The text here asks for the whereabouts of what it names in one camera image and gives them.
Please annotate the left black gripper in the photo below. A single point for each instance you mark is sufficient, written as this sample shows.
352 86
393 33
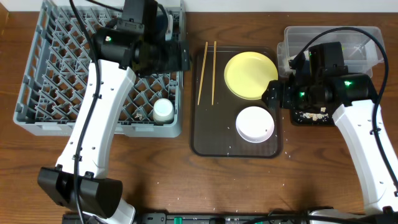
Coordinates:
181 55

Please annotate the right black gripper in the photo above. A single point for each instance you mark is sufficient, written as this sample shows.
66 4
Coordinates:
286 87

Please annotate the blue bowl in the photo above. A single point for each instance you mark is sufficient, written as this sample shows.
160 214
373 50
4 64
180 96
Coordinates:
164 24

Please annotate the wooden chopstick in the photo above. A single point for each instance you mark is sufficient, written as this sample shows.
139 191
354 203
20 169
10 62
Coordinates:
213 73
202 72

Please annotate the yellow round plate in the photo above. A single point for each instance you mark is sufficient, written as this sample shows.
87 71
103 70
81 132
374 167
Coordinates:
248 74

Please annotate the pink white bowl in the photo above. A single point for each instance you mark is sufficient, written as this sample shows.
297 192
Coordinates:
255 124

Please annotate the white cup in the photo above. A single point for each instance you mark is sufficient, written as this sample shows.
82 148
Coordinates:
163 111

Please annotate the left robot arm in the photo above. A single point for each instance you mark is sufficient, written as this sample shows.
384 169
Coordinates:
127 48

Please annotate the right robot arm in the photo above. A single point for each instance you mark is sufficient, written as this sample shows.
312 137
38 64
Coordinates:
353 104

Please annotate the rice food waste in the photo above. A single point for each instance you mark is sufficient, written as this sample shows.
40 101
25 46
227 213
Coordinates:
321 116

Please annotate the black waste tray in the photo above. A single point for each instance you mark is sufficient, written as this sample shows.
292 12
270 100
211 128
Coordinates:
314 104

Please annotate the clear plastic bin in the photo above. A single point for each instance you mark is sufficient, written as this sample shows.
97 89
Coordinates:
359 51

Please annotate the dark brown serving tray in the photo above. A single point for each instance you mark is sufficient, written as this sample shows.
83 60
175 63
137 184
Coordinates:
213 128

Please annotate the grey plastic dish rack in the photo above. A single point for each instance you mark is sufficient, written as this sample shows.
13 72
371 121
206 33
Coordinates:
56 75

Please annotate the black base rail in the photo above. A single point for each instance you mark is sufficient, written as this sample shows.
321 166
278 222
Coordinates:
198 218

